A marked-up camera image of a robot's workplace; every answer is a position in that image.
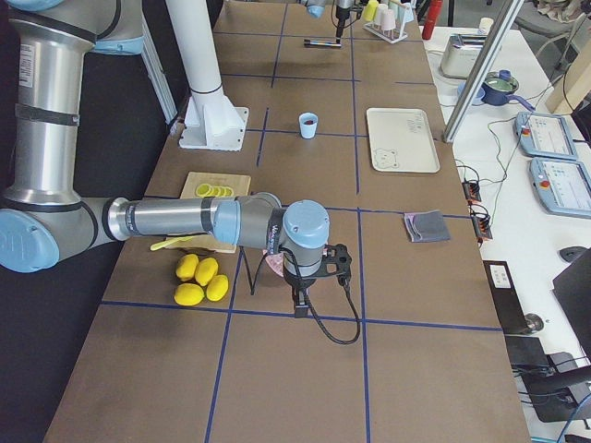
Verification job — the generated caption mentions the pink cup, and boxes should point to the pink cup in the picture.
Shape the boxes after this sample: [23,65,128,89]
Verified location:
[376,9,396,32]

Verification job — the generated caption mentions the lemon slices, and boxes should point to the lemon slices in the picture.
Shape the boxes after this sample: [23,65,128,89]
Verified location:
[195,183,235,198]

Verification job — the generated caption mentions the cream bear tray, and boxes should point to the cream bear tray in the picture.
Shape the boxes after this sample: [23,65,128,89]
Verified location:
[366,107,440,174]

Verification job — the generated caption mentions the grey folded cloth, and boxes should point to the grey folded cloth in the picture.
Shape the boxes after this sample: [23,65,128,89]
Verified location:
[404,210,451,243]

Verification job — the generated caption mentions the black orange usb hub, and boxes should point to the black orange usb hub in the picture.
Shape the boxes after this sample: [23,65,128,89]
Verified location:
[470,212,493,243]
[462,181,482,204]

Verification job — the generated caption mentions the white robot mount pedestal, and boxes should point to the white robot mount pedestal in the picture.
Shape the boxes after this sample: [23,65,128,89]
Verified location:
[166,0,248,151]

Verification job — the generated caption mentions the steel muddler black tip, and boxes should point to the steel muddler black tip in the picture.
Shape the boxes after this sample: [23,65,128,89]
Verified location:
[304,39,342,49]

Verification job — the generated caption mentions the blue bowl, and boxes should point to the blue bowl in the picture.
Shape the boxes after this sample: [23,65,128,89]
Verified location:
[456,82,486,107]

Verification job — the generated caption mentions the red bottle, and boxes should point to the red bottle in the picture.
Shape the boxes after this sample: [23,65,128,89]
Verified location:
[422,0,443,41]

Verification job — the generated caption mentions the pink bowl of ice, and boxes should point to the pink bowl of ice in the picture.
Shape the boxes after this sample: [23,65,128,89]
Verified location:
[262,249,283,277]

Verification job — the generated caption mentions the light blue cup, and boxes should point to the light blue cup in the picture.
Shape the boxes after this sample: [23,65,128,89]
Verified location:
[298,112,319,139]

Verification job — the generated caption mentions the wooden cutting board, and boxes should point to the wooden cutting board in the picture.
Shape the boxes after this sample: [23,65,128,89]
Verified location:
[165,172,251,253]

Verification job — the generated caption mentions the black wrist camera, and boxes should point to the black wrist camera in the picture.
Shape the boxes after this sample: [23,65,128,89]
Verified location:
[322,244,352,287]

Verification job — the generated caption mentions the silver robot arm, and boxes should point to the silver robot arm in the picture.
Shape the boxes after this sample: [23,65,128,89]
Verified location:
[1,1,330,317]
[299,0,355,42]

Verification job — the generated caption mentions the aluminium frame post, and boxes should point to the aluminium frame post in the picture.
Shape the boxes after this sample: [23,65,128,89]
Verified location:
[442,0,525,143]

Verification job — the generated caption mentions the blue saucepan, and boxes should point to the blue saucepan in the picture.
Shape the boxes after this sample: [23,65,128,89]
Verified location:
[482,69,535,112]

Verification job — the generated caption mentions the teach pendant tablet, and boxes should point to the teach pendant tablet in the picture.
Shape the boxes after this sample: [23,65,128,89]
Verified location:
[529,157,590,219]
[514,112,578,161]

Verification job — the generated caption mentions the silver toaster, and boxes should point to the silver toaster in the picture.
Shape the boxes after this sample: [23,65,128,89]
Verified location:
[440,33,487,79]

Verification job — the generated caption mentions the yellow cup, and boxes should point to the yellow cup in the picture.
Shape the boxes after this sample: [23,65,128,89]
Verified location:
[362,0,380,22]

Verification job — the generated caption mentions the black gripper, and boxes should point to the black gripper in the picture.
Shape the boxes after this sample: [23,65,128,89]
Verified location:
[283,265,322,317]
[335,5,350,38]

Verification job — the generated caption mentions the yellow plastic knife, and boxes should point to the yellow plastic knife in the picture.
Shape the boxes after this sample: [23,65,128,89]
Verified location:
[150,235,194,251]

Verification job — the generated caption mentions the white cup rack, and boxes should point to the white cup rack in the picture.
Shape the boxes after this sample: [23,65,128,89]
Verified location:
[361,0,416,44]

